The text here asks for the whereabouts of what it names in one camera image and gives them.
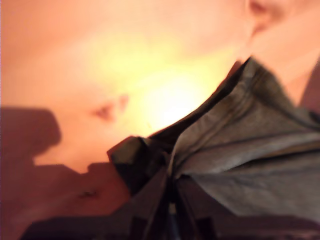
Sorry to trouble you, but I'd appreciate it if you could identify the dark green underwear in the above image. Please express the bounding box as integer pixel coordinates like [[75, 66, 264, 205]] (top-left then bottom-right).
[[106, 56, 320, 226]]

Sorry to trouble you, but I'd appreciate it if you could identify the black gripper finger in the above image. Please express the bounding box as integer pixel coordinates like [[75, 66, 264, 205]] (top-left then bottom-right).
[[109, 166, 174, 219], [173, 178, 238, 219]]

